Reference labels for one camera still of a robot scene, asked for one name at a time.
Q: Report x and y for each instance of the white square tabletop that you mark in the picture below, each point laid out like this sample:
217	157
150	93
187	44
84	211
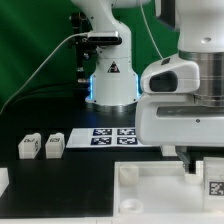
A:
157	187

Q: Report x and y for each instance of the white obstacle wall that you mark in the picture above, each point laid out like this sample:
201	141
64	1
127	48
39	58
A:
4	180

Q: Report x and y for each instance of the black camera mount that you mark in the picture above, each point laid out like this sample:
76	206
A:
84	50

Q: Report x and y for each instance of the green backdrop curtain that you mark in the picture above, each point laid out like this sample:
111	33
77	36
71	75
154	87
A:
31	48

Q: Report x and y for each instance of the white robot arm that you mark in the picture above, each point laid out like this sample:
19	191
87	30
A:
114	83

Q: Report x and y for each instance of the white marker sheet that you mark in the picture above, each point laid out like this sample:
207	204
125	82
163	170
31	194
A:
103	137

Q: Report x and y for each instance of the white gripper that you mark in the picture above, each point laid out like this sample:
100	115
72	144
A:
182	103

